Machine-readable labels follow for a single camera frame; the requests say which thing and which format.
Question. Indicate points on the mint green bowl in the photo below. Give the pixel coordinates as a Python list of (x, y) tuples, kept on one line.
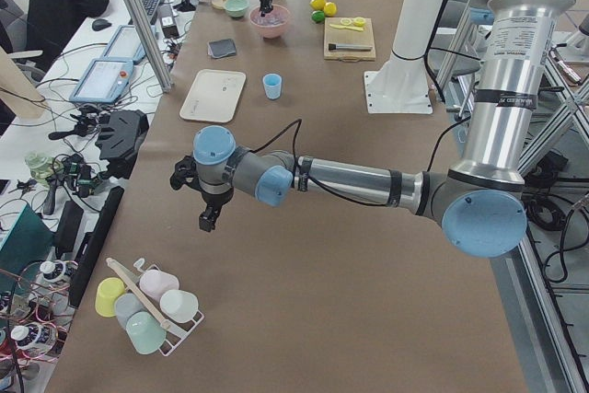
[(236, 8)]

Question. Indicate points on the blue teach pendant far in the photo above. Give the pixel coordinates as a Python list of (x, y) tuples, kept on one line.
[(125, 43)]

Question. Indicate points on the pink cup on rack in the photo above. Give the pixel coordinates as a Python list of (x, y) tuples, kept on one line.
[(154, 283)]

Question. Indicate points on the yellow lemon front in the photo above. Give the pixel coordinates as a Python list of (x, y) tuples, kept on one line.
[(330, 9)]

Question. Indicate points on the blue teach pendant near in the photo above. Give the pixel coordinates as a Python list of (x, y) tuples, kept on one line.
[(104, 81)]

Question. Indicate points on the blue teach pendant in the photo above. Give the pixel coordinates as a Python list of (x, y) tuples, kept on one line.
[(104, 81), (125, 43)]

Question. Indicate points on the grey folded cloth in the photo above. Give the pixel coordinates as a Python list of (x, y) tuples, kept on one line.
[(218, 49)]

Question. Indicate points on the mint cup on rack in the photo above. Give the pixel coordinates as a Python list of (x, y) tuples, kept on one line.
[(145, 332)]

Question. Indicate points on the yellow plastic knife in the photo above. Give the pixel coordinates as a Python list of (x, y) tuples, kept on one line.
[(346, 27)]

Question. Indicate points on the yellow lemon near lime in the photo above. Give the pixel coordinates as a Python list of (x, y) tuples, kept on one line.
[(317, 5)]

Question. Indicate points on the pink bowl of ice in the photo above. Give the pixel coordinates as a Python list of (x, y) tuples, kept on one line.
[(270, 25)]

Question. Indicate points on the cream rabbit tray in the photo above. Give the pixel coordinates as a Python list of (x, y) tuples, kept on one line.
[(213, 96)]

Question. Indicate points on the green lime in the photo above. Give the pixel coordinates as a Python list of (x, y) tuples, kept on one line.
[(318, 16)]

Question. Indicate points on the yellow cup on rack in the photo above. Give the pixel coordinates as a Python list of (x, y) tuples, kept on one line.
[(108, 291)]

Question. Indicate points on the person in black hoodie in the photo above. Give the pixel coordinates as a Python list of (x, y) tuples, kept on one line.
[(64, 2)]

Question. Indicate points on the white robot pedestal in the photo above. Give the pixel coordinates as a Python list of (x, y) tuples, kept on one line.
[(400, 85)]

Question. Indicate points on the white cup on rack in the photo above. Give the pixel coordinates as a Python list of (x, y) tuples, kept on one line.
[(181, 306)]

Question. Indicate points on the grey cup on rack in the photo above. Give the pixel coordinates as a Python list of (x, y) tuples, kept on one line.
[(126, 306)]

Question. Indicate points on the wooden cutting board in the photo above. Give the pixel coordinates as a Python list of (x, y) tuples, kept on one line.
[(349, 37)]

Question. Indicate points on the steel muddler black tip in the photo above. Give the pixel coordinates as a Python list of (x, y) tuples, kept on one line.
[(349, 47)]

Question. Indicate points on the blue plastic cup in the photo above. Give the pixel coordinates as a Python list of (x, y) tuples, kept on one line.
[(272, 84)]

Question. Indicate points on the white wire cup rack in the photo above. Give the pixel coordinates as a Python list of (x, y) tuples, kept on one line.
[(156, 315)]

